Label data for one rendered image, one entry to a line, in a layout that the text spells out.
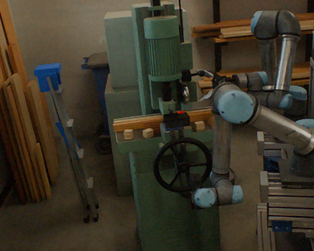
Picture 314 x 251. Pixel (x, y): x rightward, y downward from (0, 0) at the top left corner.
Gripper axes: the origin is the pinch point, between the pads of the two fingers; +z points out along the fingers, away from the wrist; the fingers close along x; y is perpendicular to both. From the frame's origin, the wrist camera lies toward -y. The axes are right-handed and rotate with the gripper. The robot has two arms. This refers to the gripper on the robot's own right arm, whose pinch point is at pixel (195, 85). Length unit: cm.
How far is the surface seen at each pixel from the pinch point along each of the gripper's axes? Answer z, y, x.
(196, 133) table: 0.6, -5.4, 24.8
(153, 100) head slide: 18.4, -26.9, 7.1
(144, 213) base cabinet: 31, -15, 66
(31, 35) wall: 112, -248, -59
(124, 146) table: 38.2, -5.9, 27.0
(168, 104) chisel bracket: 12.6, -13.5, 9.0
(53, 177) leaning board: 97, -161, 73
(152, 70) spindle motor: 19.6, -9.6, -9.6
